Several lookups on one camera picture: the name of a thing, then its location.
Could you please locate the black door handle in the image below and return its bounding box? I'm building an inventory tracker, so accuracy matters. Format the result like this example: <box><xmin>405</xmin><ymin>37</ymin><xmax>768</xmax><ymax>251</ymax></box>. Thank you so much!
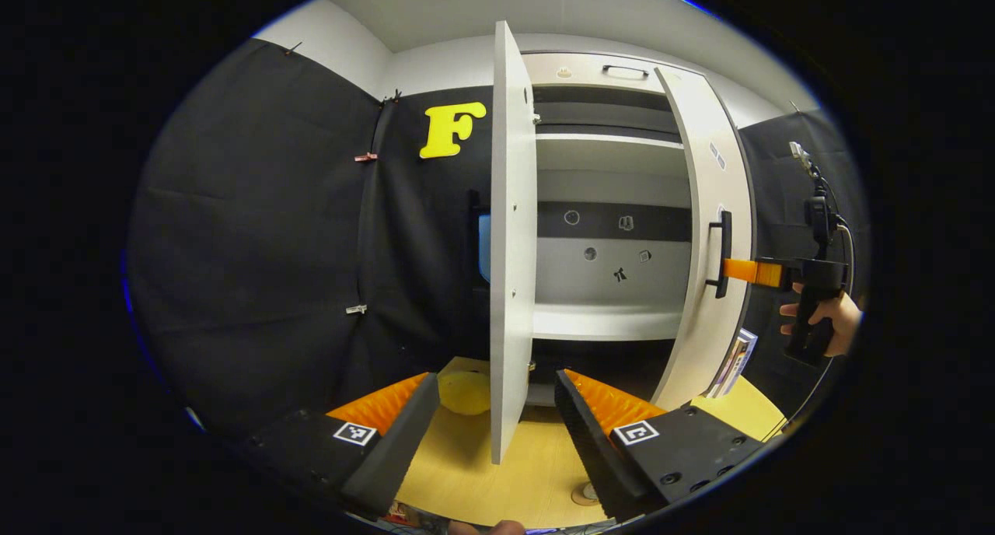
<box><xmin>706</xmin><ymin>211</ymin><xmax>733</xmax><ymax>299</ymax></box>

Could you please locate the printed paper box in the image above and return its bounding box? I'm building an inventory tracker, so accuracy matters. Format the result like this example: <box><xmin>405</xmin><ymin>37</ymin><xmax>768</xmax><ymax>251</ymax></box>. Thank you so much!
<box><xmin>703</xmin><ymin>329</ymin><xmax>759</xmax><ymax>400</ymax></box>

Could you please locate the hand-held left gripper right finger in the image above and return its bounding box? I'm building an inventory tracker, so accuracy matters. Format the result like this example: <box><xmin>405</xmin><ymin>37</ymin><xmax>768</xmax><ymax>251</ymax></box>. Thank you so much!
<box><xmin>554</xmin><ymin>369</ymin><xmax>766</xmax><ymax>523</ymax></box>

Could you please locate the yellow round object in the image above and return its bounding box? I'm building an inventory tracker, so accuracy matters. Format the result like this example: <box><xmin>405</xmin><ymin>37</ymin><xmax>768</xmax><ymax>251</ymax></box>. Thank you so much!
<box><xmin>438</xmin><ymin>370</ymin><xmax>492</xmax><ymax>417</ymax></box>

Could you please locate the white cabinet shelf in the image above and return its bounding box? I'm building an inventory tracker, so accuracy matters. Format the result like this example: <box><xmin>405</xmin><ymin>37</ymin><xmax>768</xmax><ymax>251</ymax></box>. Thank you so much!
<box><xmin>535</xmin><ymin>135</ymin><xmax>689</xmax><ymax>172</ymax></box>
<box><xmin>532</xmin><ymin>303</ymin><xmax>685</xmax><ymax>341</ymax></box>

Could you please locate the white cabinet with dark frame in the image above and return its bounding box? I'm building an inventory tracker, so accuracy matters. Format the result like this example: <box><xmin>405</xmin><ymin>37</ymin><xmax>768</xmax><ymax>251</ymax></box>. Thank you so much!
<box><xmin>521</xmin><ymin>51</ymin><xmax>759</xmax><ymax>411</ymax></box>

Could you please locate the white cabinet drawer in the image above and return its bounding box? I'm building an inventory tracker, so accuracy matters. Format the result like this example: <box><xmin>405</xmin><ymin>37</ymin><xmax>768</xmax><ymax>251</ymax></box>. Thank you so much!
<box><xmin>522</xmin><ymin>52</ymin><xmax>704</xmax><ymax>94</ymax></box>

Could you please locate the white cabinet door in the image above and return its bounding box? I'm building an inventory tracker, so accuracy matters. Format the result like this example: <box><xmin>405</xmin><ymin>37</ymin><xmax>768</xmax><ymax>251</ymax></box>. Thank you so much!
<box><xmin>655</xmin><ymin>66</ymin><xmax>755</xmax><ymax>411</ymax></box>
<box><xmin>490</xmin><ymin>20</ymin><xmax>539</xmax><ymax>466</ymax></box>

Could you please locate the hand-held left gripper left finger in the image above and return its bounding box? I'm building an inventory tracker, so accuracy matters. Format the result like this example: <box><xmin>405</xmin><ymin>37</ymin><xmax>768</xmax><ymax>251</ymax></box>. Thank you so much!
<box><xmin>241</xmin><ymin>372</ymin><xmax>442</xmax><ymax>520</ymax></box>

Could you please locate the black backdrop cloth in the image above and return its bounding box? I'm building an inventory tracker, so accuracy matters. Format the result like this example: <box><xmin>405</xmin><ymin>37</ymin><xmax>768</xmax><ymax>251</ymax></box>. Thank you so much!
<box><xmin>737</xmin><ymin>109</ymin><xmax>868</xmax><ymax>415</ymax></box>
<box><xmin>128</xmin><ymin>39</ymin><xmax>498</xmax><ymax>436</ymax></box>

